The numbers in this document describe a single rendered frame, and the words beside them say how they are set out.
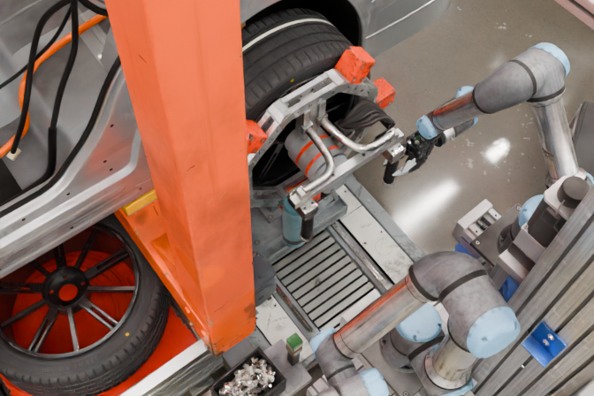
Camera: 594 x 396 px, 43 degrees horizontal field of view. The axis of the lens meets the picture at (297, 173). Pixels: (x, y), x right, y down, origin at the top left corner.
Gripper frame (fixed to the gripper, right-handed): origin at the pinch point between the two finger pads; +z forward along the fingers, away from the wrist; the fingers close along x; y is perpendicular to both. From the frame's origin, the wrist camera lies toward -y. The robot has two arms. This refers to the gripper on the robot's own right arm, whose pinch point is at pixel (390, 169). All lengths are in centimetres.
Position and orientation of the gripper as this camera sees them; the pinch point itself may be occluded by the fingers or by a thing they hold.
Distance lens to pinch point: 245.7
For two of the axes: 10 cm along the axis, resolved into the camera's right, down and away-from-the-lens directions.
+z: -8.0, 5.0, -3.3
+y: 0.3, -5.1, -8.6
